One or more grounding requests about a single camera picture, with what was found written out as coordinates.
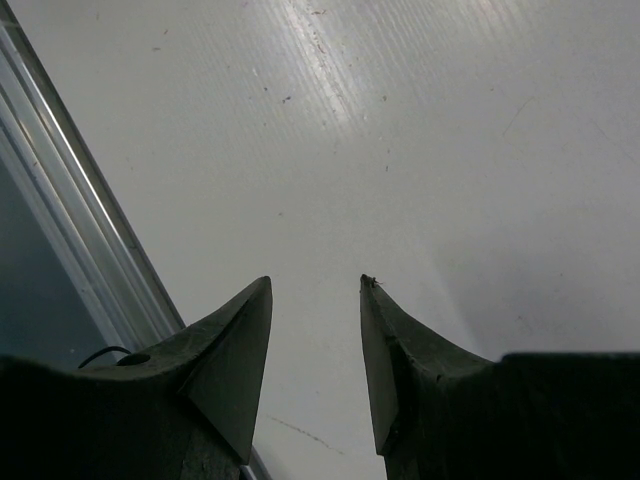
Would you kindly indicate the aluminium frame rail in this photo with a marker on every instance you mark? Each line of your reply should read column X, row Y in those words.
column 113, row 287

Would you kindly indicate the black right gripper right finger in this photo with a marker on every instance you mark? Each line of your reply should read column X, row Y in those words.
column 441, row 412

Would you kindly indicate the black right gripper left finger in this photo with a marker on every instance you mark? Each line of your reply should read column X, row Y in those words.
column 184, row 408

